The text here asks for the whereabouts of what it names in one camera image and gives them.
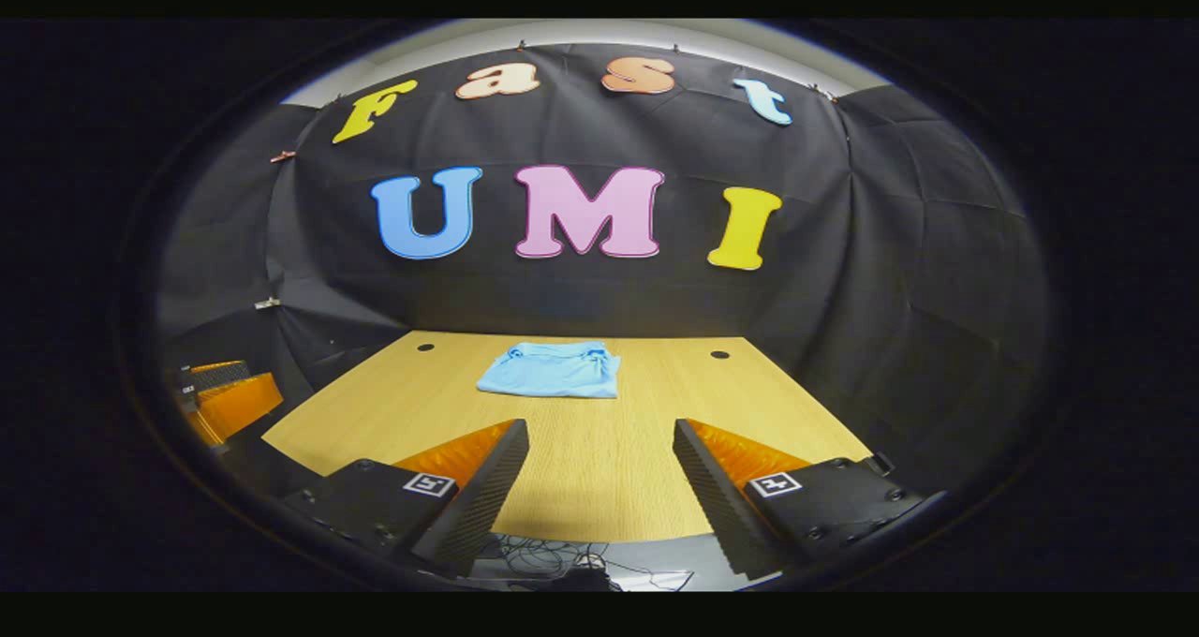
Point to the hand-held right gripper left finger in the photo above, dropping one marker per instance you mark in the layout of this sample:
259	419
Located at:
482	506

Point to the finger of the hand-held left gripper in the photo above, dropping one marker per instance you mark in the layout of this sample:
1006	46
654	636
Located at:
220	375
239	407

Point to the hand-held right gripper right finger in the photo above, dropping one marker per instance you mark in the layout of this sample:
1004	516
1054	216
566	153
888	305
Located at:
717	506

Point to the light blue T-shirt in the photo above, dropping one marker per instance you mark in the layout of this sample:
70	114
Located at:
553	375

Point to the white backdrop clip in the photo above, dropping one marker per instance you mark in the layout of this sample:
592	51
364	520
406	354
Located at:
267	303

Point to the black backdrop cloth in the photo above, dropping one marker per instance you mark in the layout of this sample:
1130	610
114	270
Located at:
843	290

